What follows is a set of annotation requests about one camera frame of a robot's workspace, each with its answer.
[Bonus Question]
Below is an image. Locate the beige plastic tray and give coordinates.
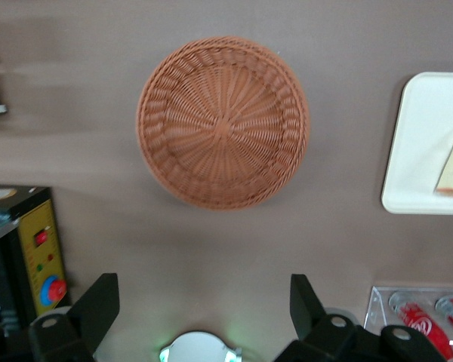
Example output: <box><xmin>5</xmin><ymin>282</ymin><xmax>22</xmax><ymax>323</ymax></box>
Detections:
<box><xmin>381</xmin><ymin>71</ymin><xmax>453</xmax><ymax>216</ymax></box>

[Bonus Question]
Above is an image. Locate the clear acrylic bottle rack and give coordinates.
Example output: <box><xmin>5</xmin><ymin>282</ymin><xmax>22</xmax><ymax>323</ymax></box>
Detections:
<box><xmin>362</xmin><ymin>285</ymin><xmax>453</xmax><ymax>362</ymax></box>

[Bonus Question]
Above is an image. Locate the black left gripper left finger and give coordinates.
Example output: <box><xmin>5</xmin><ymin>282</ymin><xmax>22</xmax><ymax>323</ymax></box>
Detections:
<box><xmin>29</xmin><ymin>273</ymin><xmax>121</xmax><ymax>362</ymax></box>

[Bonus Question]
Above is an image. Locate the black food warmer yellow panel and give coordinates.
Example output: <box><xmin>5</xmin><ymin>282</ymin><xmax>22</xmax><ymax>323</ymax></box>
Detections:
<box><xmin>0</xmin><ymin>184</ymin><xmax>67</xmax><ymax>333</ymax></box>

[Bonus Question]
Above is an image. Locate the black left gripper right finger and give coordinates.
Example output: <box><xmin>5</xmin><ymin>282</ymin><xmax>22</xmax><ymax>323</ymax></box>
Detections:
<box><xmin>273</xmin><ymin>274</ymin><xmax>363</xmax><ymax>362</ymax></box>

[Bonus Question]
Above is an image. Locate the round brown wicker basket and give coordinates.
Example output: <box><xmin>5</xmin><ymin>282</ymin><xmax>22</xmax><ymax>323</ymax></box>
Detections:
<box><xmin>135</xmin><ymin>35</ymin><xmax>311</xmax><ymax>212</ymax></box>

